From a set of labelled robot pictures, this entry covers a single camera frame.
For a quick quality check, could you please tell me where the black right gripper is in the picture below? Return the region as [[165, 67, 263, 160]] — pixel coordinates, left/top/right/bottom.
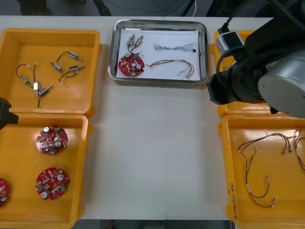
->
[[206, 69, 241, 105]]

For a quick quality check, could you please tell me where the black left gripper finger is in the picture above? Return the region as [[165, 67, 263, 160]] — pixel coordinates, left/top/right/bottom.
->
[[0, 96, 12, 115], [0, 113, 19, 130]]

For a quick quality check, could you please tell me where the red green white wire harness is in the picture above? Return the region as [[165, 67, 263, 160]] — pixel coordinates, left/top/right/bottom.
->
[[145, 58, 195, 79]]

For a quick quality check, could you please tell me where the blue-white twisted wire harness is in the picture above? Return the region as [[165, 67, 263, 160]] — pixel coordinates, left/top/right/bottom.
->
[[153, 42, 198, 53], [222, 61, 236, 72]]

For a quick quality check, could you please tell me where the round red circuit board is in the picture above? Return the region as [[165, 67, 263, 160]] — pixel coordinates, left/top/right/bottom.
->
[[35, 167, 71, 200], [118, 53, 146, 77], [35, 125, 69, 156], [0, 177, 10, 209]]

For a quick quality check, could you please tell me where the steel tray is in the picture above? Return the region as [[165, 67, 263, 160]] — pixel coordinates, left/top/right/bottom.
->
[[107, 19, 210, 84]]

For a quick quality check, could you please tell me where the yellow-orange plastic bin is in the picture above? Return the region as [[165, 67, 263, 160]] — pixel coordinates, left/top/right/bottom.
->
[[210, 30, 290, 118], [217, 114, 305, 229], [0, 113, 93, 229], [0, 28, 103, 117]]

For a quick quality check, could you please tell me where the pile of metal solenoids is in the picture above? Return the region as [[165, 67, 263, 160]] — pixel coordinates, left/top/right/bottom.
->
[[16, 51, 85, 109]]

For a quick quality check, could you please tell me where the white paper sheet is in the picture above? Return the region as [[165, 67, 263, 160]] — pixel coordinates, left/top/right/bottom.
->
[[113, 28, 201, 81]]

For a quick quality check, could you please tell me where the black stand leg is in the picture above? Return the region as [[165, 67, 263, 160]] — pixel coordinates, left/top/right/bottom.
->
[[183, 0, 195, 16], [92, 0, 112, 16]]

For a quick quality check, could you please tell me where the grey red black wire harness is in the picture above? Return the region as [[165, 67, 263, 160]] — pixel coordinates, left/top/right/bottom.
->
[[238, 133, 298, 156]]

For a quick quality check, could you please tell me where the red black yellow wire harness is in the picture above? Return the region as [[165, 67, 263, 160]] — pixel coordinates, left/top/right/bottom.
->
[[244, 147, 277, 208]]

